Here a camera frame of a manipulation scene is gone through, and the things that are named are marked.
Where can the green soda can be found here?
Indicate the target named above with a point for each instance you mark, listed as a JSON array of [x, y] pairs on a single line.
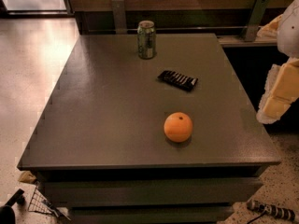
[[146, 39]]

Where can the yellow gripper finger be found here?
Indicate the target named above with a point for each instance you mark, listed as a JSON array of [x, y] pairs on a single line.
[[271, 28], [281, 89]]

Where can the grey drawer cabinet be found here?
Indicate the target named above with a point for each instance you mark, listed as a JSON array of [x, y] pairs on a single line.
[[151, 201]]

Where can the black chocolate rxbar wrapper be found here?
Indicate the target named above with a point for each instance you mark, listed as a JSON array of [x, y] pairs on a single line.
[[178, 80]]

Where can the crumpled tan paper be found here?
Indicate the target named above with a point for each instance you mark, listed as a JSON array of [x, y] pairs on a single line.
[[27, 177]]

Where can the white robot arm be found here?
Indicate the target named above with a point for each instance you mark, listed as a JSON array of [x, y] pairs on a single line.
[[288, 32]]

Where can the right metal bracket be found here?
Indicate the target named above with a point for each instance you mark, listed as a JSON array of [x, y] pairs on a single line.
[[250, 31]]

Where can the grey power strip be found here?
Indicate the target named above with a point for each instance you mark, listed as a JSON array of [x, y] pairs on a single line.
[[272, 210]]

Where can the metal bracket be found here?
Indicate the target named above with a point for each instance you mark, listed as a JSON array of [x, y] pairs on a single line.
[[250, 31], [119, 16]]

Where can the black object floor corner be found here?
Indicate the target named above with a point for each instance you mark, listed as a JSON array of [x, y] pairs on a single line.
[[7, 214]]

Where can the wire mesh basket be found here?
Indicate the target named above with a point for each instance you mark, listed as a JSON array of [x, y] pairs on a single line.
[[39, 204]]

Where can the left metal bracket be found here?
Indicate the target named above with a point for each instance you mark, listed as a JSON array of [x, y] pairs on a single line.
[[119, 16]]

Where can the orange fruit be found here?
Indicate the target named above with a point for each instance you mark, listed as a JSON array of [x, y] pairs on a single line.
[[178, 127]]

